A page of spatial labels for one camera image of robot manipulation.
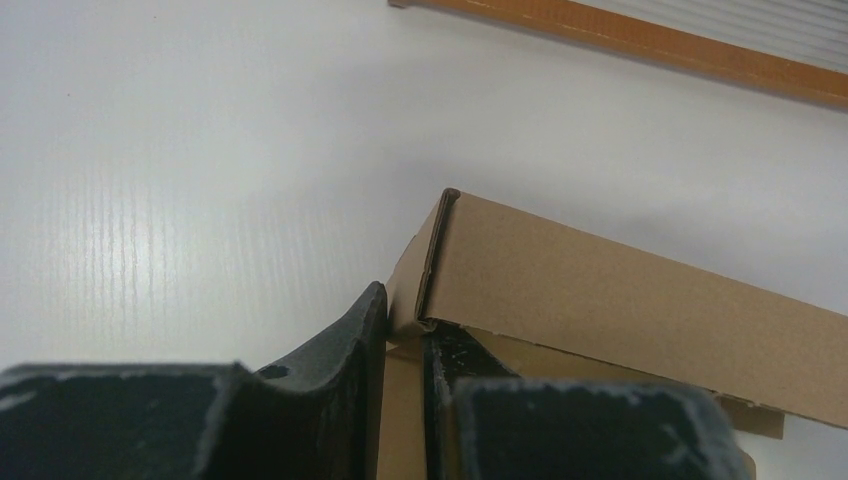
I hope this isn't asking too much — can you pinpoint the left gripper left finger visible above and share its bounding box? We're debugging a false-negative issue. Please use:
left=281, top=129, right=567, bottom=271
left=1, top=282, right=388, bottom=479

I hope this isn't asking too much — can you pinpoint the brown cardboard box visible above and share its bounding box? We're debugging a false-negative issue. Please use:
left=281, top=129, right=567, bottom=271
left=377, top=189, right=847, bottom=479

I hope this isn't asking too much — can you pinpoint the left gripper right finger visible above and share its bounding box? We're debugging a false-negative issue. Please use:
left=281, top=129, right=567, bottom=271
left=422, top=324, right=752, bottom=479

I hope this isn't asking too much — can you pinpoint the orange wooden shelf rack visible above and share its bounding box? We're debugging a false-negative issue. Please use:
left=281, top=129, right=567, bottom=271
left=420, top=1, right=847, bottom=110

